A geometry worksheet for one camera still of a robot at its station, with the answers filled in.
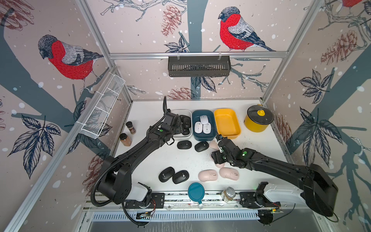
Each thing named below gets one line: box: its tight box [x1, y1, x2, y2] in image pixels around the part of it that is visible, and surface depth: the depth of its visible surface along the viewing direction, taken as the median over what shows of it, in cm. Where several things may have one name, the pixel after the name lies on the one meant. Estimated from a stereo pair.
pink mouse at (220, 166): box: [215, 163, 226, 169], surface depth 87 cm
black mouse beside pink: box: [194, 141, 210, 153], surface depth 94 cm
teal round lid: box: [187, 182, 206, 205], surface depth 71 cm
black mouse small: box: [182, 128, 190, 136], surface depth 100 cm
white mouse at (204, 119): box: [199, 115, 209, 125], surface depth 106 cm
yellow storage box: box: [214, 108, 242, 140], surface depth 108 cm
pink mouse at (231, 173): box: [218, 167, 240, 181], surface depth 82 cm
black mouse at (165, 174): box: [158, 166, 175, 183], surface depth 82 cm
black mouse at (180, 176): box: [172, 170, 190, 185], surface depth 81 cm
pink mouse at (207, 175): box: [198, 169, 218, 182], surface depth 82 cm
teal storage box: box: [191, 109, 217, 142], surface depth 106 cm
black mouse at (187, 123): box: [183, 117, 191, 129], surface depth 102 cm
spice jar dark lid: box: [125, 120, 133, 129], surface depth 97 cm
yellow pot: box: [243, 103, 274, 133], surface depth 98 cm
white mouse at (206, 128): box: [202, 122, 212, 135], surface depth 103 cm
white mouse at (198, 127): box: [194, 121, 203, 134], surface depth 103 cm
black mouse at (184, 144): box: [176, 140, 193, 150], surface depth 94 cm
